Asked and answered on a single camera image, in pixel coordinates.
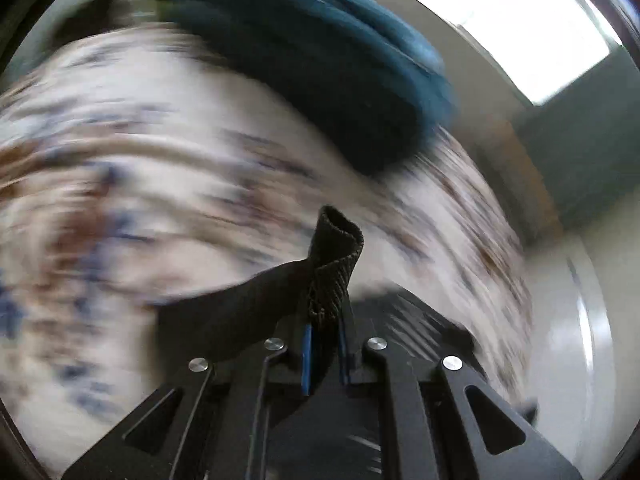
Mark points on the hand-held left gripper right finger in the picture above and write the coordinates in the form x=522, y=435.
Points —
x=343, y=357

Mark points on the black knit garment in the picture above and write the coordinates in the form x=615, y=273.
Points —
x=327, y=260

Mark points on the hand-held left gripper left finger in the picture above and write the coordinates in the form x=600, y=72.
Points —
x=306, y=360

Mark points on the bright window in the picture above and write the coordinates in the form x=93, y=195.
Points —
x=520, y=25

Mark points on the floral cream blanket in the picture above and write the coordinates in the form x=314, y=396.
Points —
x=150, y=170

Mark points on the wooden bed frame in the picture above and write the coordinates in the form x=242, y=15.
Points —
x=525, y=175

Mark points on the teal velvet pillow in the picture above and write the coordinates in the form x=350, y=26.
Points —
x=320, y=65

